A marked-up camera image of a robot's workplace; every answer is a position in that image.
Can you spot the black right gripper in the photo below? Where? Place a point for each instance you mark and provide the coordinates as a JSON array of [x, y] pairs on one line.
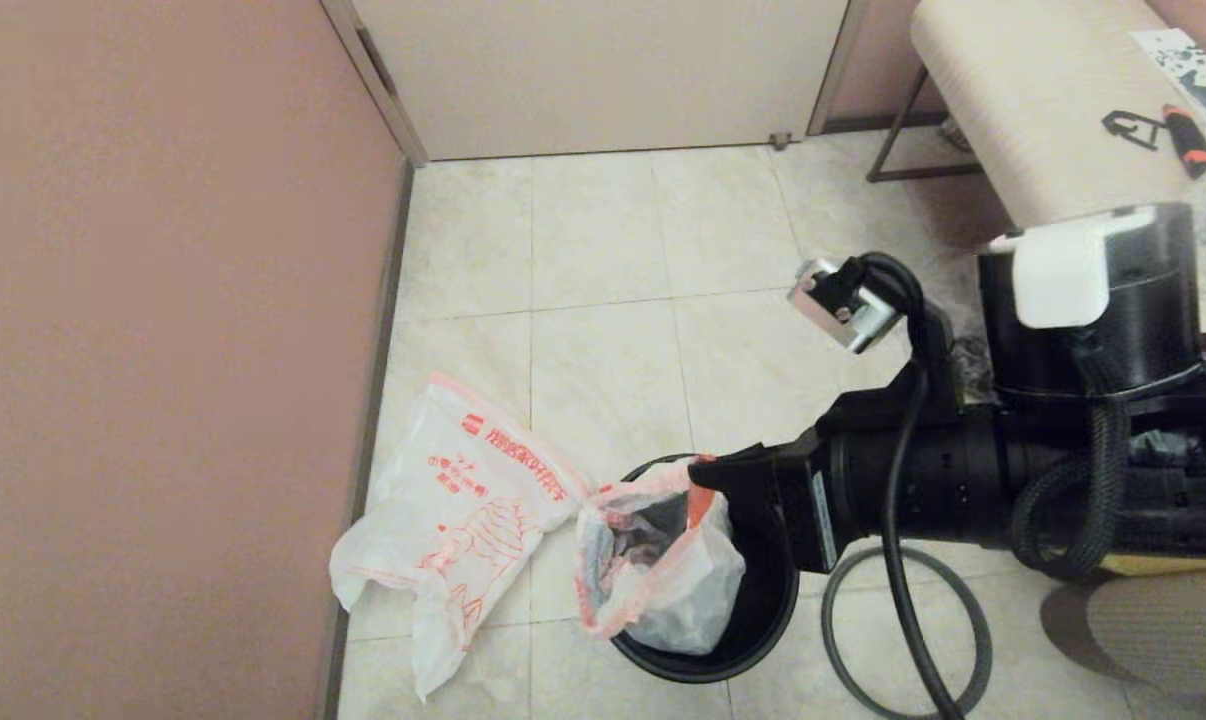
[[853, 490]]

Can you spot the used white red-print trash bag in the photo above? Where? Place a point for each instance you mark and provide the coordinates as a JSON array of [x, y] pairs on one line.
[[683, 590]]

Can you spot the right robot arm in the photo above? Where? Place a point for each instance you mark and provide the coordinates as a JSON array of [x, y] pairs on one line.
[[1103, 300]]

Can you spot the black trash bin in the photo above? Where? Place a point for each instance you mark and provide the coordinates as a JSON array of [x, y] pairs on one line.
[[763, 620]]

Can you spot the clear bag of dark parts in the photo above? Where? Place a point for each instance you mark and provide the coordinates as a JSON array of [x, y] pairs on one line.
[[968, 360]]

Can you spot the fresh white red-print trash bag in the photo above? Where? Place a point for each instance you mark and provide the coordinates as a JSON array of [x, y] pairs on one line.
[[453, 520]]

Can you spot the yellow fabric tote bag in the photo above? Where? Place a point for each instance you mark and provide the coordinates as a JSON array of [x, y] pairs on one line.
[[1163, 562]]

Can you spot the metal door stopper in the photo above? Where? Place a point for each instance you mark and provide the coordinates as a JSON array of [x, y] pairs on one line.
[[781, 141]]

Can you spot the small grey floor object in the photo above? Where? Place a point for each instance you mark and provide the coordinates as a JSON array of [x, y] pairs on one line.
[[955, 135]]

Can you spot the white ribbed cylinder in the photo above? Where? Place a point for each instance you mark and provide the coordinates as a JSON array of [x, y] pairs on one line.
[[1163, 630]]

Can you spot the light wood-grain table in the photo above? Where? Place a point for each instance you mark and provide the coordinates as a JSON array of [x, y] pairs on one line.
[[1023, 120]]

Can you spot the white door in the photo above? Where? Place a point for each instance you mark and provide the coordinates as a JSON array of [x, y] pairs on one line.
[[603, 70]]

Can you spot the black hook clip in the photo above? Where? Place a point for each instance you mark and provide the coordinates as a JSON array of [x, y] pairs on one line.
[[1123, 122]]

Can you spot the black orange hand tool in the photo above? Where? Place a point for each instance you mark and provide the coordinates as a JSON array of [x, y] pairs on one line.
[[1188, 140]]

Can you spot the printed black white paper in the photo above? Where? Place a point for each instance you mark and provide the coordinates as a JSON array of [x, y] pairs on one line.
[[1188, 65]]

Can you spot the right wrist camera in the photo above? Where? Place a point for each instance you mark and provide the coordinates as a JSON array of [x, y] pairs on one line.
[[843, 300]]

